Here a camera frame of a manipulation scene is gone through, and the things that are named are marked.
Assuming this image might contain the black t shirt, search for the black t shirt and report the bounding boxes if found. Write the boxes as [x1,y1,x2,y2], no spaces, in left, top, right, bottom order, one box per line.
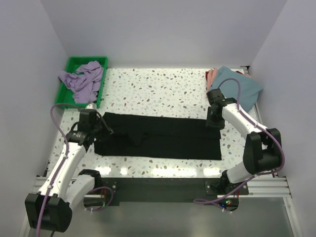
[94,113,222,160]

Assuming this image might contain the crumpled purple t shirt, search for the crumpled purple t shirt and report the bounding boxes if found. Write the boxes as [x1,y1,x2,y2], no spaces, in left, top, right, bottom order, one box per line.
[58,61,104,104]

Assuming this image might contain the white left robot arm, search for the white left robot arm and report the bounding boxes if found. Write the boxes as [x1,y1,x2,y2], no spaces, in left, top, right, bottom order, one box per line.
[25,109,114,236]

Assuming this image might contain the folded pink t shirt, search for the folded pink t shirt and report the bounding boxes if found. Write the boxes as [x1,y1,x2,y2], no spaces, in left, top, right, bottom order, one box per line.
[206,68,218,91]

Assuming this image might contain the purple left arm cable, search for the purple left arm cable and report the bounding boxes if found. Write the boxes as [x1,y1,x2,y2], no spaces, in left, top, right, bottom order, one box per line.
[36,103,87,237]

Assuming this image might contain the green plastic bin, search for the green plastic bin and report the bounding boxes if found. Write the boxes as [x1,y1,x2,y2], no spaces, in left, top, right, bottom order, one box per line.
[55,56,108,108]

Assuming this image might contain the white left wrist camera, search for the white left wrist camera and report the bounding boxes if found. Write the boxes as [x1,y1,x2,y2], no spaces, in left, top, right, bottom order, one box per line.
[85,103,97,110]

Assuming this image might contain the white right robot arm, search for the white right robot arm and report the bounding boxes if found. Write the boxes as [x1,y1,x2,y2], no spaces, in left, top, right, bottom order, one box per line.
[206,89,284,194]

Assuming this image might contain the folded blue t shirt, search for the folded blue t shirt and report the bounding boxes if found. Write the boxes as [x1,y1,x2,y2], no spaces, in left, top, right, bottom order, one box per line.
[209,66,263,112]

